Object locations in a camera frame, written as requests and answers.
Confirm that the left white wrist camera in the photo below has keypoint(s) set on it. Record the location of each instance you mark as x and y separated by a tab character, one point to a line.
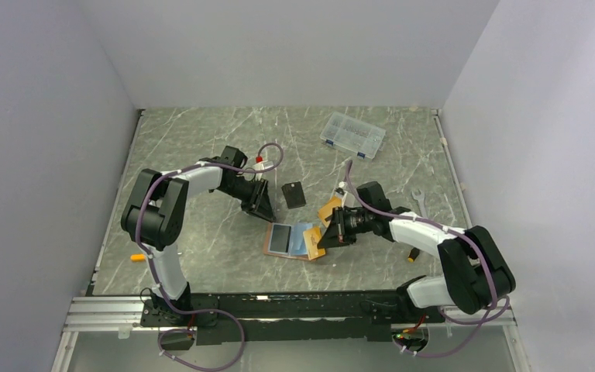
260	166

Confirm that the silver wrench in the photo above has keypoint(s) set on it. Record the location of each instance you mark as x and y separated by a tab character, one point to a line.
419	197

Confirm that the black credit cards stack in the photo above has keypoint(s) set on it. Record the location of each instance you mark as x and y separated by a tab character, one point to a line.
293	195

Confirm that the clear plastic organizer box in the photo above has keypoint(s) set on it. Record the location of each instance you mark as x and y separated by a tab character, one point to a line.
352	135

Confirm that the single gold credit card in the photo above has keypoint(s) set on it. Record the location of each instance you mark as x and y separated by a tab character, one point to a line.
311	238

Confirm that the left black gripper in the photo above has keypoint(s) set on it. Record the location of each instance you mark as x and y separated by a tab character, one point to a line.
259	202

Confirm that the brown leather card holder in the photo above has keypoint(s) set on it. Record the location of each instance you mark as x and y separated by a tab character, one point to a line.
297	242

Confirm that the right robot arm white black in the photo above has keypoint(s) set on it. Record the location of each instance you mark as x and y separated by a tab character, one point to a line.
474	273

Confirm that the single black credit card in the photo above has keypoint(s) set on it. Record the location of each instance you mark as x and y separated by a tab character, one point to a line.
280	239

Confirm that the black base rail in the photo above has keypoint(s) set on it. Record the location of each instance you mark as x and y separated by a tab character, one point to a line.
291	316

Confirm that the aluminium frame rail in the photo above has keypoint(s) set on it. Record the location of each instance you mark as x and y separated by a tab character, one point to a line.
104	334

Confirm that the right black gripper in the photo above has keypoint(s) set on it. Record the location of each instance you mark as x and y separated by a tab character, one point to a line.
337	233

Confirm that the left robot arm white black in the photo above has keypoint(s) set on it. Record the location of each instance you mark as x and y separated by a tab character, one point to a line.
154	213

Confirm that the yellow handled screwdriver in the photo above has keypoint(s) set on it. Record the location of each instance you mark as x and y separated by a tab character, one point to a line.
138	257

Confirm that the black yellow screwdriver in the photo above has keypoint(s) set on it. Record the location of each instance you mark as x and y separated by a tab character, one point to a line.
413	255

